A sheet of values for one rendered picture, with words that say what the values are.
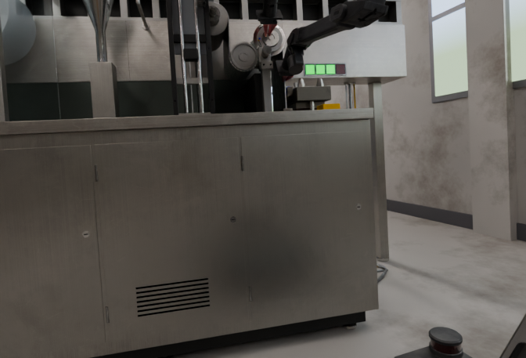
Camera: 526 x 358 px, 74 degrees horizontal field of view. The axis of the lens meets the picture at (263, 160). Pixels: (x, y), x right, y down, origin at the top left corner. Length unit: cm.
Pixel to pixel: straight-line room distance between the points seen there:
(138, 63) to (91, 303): 112
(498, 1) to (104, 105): 269
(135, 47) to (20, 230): 101
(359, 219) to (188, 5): 108
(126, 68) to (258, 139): 89
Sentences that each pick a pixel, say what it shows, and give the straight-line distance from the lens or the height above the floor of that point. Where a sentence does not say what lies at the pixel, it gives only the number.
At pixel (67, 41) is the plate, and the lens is 200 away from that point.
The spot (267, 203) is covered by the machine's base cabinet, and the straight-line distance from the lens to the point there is 130.
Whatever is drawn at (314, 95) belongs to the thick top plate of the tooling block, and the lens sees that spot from 160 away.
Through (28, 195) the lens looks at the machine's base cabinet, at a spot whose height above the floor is 66.
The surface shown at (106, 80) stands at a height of 109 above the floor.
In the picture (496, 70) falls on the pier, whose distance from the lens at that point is 309.
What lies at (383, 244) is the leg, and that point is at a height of 11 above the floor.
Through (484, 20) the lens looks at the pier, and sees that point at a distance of 322.
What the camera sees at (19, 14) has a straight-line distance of 170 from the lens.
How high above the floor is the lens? 77
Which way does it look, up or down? 2 degrees down
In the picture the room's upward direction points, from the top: 3 degrees counter-clockwise
